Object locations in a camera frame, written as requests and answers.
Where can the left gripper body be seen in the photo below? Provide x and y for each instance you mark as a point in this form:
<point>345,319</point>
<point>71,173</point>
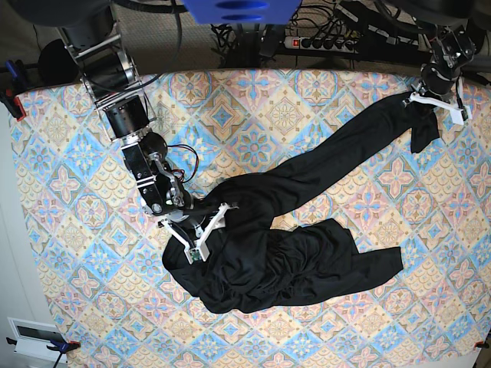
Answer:
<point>439,79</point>

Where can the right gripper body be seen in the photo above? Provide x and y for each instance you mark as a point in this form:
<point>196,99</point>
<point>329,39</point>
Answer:
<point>187,223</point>

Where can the black t-shirt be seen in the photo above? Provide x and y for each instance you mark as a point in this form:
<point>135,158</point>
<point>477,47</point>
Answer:
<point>253,266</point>

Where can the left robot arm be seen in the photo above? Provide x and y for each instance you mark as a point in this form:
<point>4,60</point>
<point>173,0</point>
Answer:
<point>455,31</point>

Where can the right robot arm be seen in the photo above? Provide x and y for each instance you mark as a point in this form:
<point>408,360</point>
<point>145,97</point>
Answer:
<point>92,37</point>

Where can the patterned tablecloth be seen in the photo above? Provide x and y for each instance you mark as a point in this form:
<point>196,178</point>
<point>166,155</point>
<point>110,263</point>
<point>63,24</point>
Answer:
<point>98,255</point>

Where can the black orange bottom clamp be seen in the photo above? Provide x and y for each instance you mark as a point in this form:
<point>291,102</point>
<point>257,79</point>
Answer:
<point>57,347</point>

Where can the round black speaker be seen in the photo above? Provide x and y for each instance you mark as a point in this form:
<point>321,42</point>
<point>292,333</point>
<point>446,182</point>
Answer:
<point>55,64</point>

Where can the blue table clamp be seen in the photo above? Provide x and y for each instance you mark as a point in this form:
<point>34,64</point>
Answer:
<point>9,96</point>

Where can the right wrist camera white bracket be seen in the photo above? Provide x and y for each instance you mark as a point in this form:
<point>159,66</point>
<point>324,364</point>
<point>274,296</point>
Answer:
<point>195,249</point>

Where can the white power strip red switch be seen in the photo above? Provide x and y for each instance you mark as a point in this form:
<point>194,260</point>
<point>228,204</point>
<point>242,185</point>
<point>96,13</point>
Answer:
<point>337,44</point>

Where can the white wall outlet box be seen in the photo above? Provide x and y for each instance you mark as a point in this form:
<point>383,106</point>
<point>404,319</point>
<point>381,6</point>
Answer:
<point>33,338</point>

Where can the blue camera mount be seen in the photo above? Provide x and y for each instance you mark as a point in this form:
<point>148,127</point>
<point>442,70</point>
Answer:
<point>270,12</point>

